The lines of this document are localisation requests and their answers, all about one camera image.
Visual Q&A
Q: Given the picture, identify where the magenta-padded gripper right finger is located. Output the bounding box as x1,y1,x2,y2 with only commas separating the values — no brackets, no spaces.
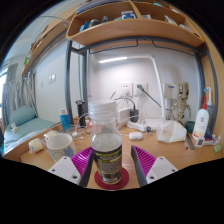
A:
130,144,179,188

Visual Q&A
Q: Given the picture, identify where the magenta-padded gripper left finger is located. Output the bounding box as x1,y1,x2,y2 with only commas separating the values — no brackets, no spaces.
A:
48,145,95,188

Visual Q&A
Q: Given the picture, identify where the clear bottle with dark label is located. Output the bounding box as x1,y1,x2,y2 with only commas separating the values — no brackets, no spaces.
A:
88,99,123,185

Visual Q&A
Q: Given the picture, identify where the white mug with blue pattern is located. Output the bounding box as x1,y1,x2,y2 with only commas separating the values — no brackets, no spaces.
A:
45,133,77,163

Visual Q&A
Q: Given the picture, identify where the flat round red coaster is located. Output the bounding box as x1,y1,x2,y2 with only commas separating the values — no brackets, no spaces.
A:
93,166,130,191

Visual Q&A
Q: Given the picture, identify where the crumpled white paper bag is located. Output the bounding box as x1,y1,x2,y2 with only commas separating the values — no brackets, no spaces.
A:
156,119,188,144

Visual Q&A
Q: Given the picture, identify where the white earbuds case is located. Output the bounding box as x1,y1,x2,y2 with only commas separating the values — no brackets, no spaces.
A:
128,131,144,141

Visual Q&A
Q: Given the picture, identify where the small white digital thermometer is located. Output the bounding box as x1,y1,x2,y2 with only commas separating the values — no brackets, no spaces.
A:
194,136,205,148

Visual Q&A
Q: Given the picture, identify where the small blue and white bottle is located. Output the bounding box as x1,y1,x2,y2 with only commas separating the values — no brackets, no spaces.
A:
58,107,72,133

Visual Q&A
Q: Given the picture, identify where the white power strip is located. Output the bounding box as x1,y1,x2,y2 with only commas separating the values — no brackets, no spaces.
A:
126,120,150,133

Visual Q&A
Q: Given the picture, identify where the bed with teal sheet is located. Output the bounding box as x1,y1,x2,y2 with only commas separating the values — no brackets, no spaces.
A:
1,117,59,156

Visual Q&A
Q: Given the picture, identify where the black electric shaver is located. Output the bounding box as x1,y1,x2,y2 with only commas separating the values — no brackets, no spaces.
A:
75,99,87,128

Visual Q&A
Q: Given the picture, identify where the black power adapter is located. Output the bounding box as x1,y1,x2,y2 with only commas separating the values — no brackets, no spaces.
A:
129,109,140,124

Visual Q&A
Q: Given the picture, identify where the white pump bottle, red pump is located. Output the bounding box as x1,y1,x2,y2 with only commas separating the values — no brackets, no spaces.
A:
192,96,210,141

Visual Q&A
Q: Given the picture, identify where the white power adapter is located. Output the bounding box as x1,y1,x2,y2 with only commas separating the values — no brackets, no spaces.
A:
116,107,132,126

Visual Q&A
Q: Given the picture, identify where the small white plush toy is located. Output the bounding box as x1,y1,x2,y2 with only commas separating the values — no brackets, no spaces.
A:
9,122,20,135

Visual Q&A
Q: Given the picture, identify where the teal pillow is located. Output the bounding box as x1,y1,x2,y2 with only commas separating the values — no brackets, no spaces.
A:
9,105,37,127

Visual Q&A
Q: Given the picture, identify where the brown tree creature figurine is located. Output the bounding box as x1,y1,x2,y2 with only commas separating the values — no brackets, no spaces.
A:
168,82,193,126

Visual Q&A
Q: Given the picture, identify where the grey striped curtain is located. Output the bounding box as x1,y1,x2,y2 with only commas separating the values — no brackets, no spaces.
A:
1,63,38,128

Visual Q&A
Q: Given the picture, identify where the white desk lamp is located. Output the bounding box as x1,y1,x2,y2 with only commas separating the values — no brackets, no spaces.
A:
97,54,167,122

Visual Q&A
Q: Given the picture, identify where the wooden wardrobe side panel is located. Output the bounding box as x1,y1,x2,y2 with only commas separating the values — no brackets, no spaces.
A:
186,6,224,148

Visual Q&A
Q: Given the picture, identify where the long wooden overhead shelf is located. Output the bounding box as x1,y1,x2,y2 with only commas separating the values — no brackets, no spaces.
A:
21,6,84,78

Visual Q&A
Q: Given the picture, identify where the white wall socket pair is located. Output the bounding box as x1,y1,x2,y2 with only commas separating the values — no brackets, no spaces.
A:
118,82,149,98

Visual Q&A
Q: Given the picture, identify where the white wall light switch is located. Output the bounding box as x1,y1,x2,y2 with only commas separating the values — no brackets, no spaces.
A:
47,73,57,84

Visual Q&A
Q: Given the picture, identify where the grey metal desk frame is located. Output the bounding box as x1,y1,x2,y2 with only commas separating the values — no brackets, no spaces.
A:
64,36,219,132

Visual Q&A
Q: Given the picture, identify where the wooden wall shelf unit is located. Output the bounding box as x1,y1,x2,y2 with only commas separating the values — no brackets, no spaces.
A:
65,0,205,48

